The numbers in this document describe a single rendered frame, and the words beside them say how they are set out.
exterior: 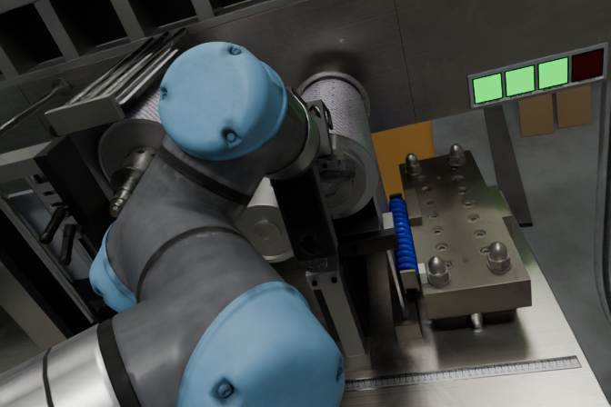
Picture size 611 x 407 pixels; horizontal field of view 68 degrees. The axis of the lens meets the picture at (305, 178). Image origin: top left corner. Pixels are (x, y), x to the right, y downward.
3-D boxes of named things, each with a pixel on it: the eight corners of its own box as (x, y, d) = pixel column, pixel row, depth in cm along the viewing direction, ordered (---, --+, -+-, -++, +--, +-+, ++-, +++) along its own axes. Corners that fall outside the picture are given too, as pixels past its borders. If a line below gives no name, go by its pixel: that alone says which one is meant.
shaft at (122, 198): (109, 225, 59) (96, 205, 57) (128, 198, 64) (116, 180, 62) (131, 221, 58) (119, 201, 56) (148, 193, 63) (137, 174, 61)
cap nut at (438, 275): (429, 288, 72) (425, 267, 70) (425, 272, 75) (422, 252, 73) (453, 284, 72) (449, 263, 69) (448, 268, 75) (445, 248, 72)
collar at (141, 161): (124, 209, 65) (101, 173, 62) (139, 186, 70) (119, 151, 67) (164, 201, 63) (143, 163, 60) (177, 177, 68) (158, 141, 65)
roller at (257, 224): (244, 268, 76) (216, 212, 70) (265, 184, 98) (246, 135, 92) (312, 256, 74) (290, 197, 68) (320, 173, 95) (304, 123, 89)
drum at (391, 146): (445, 173, 274) (431, 81, 243) (444, 214, 244) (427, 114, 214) (383, 179, 288) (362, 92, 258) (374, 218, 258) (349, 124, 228)
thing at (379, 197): (395, 282, 77) (372, 193, 67) (385, 201, 96) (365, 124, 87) (397, 282, 77) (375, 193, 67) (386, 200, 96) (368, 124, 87)
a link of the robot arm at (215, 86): (121, 125, 29) (190, 9, 28) (201, 153, 39) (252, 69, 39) (217, 190, 27) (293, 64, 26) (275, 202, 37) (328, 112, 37)
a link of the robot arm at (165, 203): (91, 350, 25) (193, 180, 25) (75, 256, 34) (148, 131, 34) (208, 372, 30) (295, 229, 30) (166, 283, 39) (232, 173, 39)
